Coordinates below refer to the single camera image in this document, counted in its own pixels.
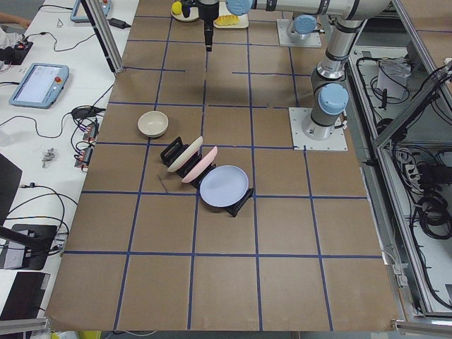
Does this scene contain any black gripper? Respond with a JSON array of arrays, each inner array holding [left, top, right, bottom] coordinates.
[[198, 0, 219, 52]]

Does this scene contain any yellow bread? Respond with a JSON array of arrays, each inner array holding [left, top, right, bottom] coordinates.
[[214, 14, 239, 28]]

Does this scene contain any blue plate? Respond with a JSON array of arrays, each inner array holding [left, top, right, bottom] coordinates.
[[199, 165, 249, 207]]

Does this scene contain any cream shallow plate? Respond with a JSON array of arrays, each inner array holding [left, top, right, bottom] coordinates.
[[170, 1, 204, 23]]

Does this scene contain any cream plate in rack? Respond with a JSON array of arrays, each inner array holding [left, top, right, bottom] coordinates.
[[167, 136, 203, 172]]

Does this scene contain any pink plate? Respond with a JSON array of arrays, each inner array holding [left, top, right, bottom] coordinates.
[[182, 146, 218, 183]]

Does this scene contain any yellow lemon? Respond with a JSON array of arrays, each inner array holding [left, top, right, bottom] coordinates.
[[171, 1, 182, 16]]

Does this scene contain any cream rectangular tray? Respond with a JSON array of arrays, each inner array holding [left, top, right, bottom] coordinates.
[[214, 1, 249, 29]]

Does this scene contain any black power adapter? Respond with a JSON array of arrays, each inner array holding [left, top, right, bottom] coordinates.
[[108, 18, 131, 30]]

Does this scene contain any blue teach pendant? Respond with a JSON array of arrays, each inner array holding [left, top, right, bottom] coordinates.
[[8, 63, 69, 109], [70, 0, 112, 23]]

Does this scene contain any cream bowl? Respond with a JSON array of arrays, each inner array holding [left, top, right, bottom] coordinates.
[[137, 111, 169, 138]]

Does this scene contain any black dish rack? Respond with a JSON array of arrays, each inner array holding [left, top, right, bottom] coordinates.
[[160, 136, 254, 217]]

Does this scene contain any white paper bag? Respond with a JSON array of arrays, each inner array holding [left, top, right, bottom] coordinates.
[[376, 57, 411, 100]]

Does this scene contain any black monitor stand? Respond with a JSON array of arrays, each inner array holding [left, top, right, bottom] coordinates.
[[1, 155, 57, 270]]

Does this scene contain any aluminium frame post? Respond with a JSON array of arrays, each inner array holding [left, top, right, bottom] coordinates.
[[81, 0, 124, 74]]

